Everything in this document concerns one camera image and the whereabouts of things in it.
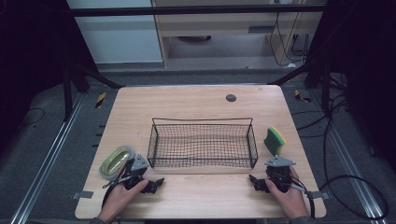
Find person's left hand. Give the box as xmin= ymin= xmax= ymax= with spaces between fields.
xmin=97 ymin=179 xmax=150 ymax=224

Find yellow and black tape strip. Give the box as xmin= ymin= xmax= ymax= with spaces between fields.
xmin=293 ymin=89 xmax=313 ymax=104
xmin=94 ymin=91 xmax=107 ymax=109

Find green and yellow sponge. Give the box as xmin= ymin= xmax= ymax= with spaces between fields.
xmin=263 ymin=126 xmax=286 ymax=157

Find black horizontal bar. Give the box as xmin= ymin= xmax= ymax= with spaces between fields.
xmin=69 ymin=4 xmax=327 ymax=18

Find black metal stand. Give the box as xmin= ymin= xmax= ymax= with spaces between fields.
xmin=61 ymin=60 xmax=125 ymax=123
xmin=267 ymin=57 xmax=333 ymax=117

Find white cabinet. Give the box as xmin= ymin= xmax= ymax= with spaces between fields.
xmin=66 ymin=0 xmax=164 ymax=65

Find thin black floor cable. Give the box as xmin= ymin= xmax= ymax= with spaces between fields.
xmin=19 ymin=106 xmax=47 ymax=128

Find black looped floor cable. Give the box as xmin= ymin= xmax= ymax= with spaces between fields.
xmin=292 ymin=92 xmax=390 ymax=220

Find aluminium floor rail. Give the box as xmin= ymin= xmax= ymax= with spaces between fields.
xmin=307 ymin=89 xmax=390 ymax=224
xmin=8 ymin=92 xmax=87 ymax=224

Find black hanging cables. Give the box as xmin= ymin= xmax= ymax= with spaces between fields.
xmin=268 ymin=11 xmax=310 ymax=68

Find right hand-held gripper cable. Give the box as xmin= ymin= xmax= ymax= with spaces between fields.
xmin=289 ymin=175 xmax=317 ymax=219

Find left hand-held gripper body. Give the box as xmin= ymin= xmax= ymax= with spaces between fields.
xmin=122 ymin=154 xmax=150 ymax=191

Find dark curtain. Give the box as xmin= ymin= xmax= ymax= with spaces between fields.
xmin=310 ymin=0 xmax=396 ymax=174
xmin=0 ymin=0 xmax=98 ymax=153

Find person's right hand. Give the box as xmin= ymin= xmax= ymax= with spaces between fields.
xmin=264 ymin=165 xmax=311 ymax=220

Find light wooden desk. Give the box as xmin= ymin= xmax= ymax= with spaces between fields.
xmin=151 ymin=0 xmax=325 ymax=68

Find black wire basket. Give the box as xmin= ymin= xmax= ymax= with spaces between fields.
xmin=147 ymin=117 xmax=260 ymax=170

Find hand-held gripper cable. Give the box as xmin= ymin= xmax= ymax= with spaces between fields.
xmin=101 ymin=174 xmax=134 ymax=210
xmin=289 ymin=175 xmax=317 ymax=219

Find grey table bracket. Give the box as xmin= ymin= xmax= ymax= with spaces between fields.
xmin=71 ymin=190 xmax=94 ymax=201
xmin=309 ymin=190 xmax=331 ymax=201

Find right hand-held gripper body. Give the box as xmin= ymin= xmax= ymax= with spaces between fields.
xmin=263 ymin=155 xmax=297 ymax=193

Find left hand-held gripper cable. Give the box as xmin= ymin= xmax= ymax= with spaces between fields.
xmin=101 ymin=174 xmax=134 ymax=210

